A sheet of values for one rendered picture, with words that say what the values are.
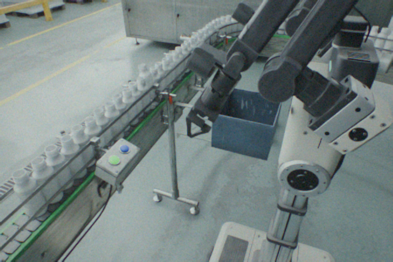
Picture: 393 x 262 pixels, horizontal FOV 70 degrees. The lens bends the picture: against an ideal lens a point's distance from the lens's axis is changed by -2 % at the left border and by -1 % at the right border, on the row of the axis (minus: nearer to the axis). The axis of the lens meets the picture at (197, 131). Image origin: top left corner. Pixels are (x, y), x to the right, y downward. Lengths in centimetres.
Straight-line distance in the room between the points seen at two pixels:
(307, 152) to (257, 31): 44
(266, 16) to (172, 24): 419
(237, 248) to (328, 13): 139
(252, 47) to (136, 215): 178
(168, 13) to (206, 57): 410
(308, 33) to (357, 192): 213
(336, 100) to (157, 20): 438
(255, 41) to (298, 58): 9
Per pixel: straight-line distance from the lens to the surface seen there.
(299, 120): 83
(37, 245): 102
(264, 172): 252
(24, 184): 94
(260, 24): 60
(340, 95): 64
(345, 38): 83
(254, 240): 177
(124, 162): 96
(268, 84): 61
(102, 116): 111
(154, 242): 205
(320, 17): 59
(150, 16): 491
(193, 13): 456
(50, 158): 99
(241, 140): 148
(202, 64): 66
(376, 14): 621
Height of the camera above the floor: 173
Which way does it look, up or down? 36 degrees down
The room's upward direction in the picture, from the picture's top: straight up
